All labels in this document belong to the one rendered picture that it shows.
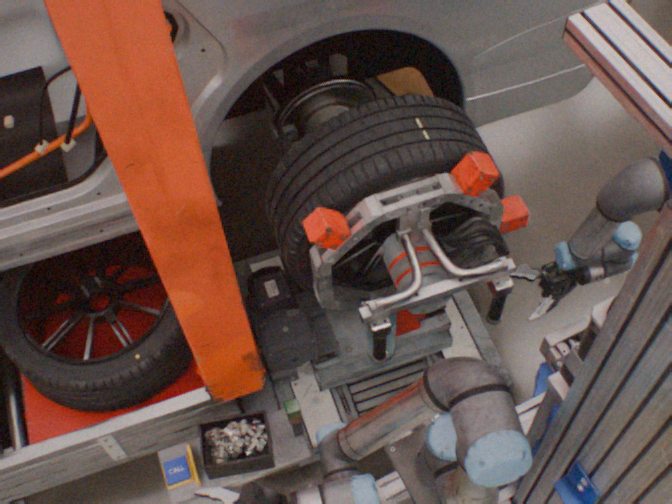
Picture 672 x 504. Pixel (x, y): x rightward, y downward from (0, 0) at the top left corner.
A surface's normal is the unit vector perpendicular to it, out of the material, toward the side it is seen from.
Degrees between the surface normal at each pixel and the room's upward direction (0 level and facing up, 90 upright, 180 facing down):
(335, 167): 28
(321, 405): 0
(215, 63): 90
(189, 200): 90
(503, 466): 84
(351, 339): 0
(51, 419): 0
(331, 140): 24
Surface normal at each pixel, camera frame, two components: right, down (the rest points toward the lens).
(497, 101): 0.33, 0.80
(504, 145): -0.04, -0.52
